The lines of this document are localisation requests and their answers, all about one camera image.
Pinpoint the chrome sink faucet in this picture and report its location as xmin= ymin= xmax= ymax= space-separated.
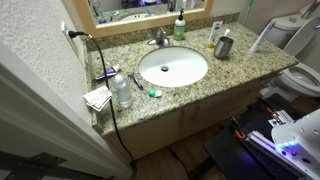
xmin=147 ymin=26 xmax=171 ymax=47

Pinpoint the grey metal cup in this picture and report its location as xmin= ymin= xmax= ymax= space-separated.
xmin=213 ymin=35 xmax=235 ymax=60

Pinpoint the green floss container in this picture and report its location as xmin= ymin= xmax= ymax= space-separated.
xmin=148 ymin=87 xmax=163 ymax=98

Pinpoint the blue razor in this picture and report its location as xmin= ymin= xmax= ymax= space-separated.
xmin=128 ymin=72 xmax=145 ymax=91

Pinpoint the white oval sink basin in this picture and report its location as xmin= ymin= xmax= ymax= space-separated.
xmin=138 ymin=45 xmax=209 ymax=88

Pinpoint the clear plastic water bottle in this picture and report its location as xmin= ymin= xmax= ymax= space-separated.
xmin=113 ymin=73 xmax=134 ymax=108

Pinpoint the beige vanity cabinet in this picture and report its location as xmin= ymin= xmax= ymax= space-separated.
xmin=99 ymin=71 xmax=284 ymax=162

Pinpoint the purple toothpaste tube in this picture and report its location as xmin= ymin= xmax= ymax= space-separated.
xmin=95 ymin=63 xmax=121 ymax=80

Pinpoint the white tissue packet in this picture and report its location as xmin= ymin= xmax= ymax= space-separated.
xmin=82 ymin=85 xmax=113 ymax=112

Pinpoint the green soap pump bottle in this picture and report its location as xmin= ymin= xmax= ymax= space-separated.
xmin=173 ymin=8 xmax=187 ymax=41

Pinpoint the orange black clamp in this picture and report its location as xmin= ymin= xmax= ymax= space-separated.
xmin=264 ymin=105 xmax=278 ymax=118
xmin=229 ymin=116 xmax=248 ymax=140

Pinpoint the black cart top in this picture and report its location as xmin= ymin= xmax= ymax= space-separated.
xmin=203 ymin=93 xmax=320 ymax=180

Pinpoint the large white cream tube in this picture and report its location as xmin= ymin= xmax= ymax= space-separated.
xmin=249 ymin=22 xmax=276 ymax=54

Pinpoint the white toilet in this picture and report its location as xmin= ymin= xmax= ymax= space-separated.
xmin=259 ymin=13 xmax=320 ymax=103

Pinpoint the black power cord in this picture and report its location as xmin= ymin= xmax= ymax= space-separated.
xmin=68 ymin=29 xmax=138 ymax=178

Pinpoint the wood-framed wall mirror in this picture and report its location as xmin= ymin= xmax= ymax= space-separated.
xmin=71 ymin=0 xmax=214 ymax=38

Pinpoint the white wall outlet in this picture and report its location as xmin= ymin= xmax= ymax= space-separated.
xmin=60 ymin=20 xmax=80 ymax=56

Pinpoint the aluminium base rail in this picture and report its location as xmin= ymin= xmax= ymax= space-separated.
xmin=244 ymin=109 xmax=320 ymax=180

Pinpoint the green-handled mop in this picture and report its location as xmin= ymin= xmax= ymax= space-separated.
xmin=242 ymin=0 xmax=255 ymax=26

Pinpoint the white door frame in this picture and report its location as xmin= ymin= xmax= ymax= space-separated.
xmin=0 ymin=39 xmax=133 ymax=180

